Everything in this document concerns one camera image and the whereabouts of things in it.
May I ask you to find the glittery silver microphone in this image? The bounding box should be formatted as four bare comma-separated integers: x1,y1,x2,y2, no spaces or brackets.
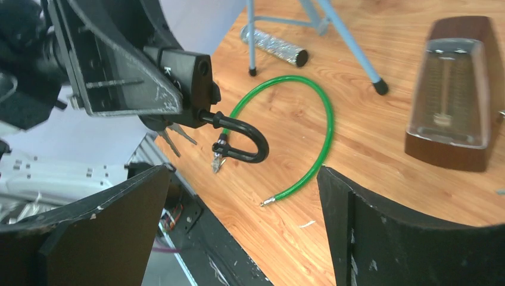
253,29,309,67

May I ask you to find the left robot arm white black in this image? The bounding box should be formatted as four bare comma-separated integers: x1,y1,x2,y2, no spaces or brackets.
1,1,183,223

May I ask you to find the green cable lock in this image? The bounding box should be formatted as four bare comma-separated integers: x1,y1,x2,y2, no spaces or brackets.
230,75,335,207

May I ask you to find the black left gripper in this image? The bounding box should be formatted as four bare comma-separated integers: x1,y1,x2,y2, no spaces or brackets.
1,1,183,130

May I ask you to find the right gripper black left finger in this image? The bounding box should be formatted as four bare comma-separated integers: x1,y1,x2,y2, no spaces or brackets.
1,165,171,285

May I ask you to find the light blue music stand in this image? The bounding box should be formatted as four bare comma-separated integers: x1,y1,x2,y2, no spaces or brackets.
244,0,390,97

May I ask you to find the black padlock with keys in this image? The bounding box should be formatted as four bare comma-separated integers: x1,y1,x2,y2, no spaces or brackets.
140,46,269,163

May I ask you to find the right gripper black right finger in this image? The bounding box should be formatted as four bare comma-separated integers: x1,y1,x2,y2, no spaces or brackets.
317,167,504,285

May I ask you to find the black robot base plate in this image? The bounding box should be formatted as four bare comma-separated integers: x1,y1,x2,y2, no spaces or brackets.
142,165,272,285

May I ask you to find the brown wooden metronome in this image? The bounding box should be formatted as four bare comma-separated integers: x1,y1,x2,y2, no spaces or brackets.
404,15,504,172

